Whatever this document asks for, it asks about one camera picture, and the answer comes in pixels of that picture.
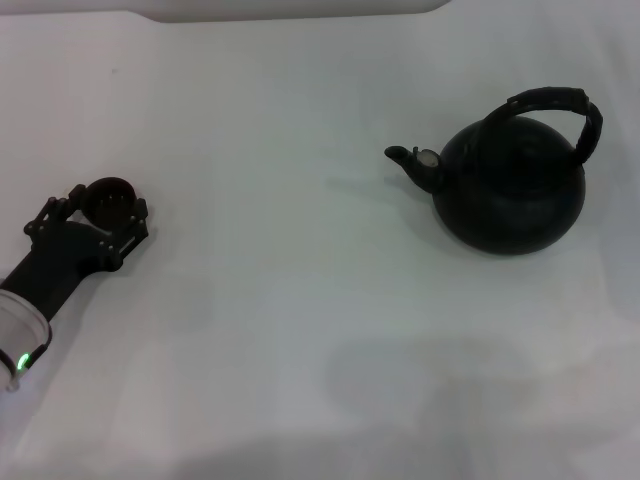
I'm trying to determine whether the dark brown round teacup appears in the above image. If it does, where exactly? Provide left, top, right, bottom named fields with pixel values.
left=82, top=176, right=137, bottom=229

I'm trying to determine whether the black round teapot with handle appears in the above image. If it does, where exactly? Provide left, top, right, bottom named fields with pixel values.
left=383, top=87, right=604, bottom=256

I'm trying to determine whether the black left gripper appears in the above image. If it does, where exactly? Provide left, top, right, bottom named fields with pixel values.
left=0, top=183, right=152, bottom=320

